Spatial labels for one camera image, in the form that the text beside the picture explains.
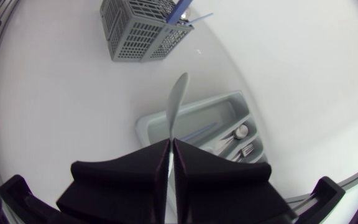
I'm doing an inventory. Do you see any grey cutlery basket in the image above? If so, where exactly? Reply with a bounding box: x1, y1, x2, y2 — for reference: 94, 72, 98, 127
99, 0, 195, 62

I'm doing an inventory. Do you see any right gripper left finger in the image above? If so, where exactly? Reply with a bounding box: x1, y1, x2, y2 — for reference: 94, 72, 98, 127
56, 138, 171, 224

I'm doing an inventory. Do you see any steel spoon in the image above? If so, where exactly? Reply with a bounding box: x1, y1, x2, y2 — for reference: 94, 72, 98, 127
213, 124, 249, 153

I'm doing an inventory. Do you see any steel fork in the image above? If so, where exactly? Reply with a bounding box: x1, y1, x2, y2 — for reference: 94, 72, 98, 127
230, 142, 255, 162

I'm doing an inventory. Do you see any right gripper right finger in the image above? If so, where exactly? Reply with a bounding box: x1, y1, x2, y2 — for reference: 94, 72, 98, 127
173, 138, 298, 224

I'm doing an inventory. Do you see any blue plastic utensil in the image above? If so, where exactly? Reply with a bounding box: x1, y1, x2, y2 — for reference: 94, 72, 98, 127
180, 122, 219, 142
183, 12, 214, 27

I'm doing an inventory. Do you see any grey cutlery tray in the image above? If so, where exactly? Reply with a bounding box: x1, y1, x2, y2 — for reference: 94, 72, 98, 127
135, 90, 269, 164

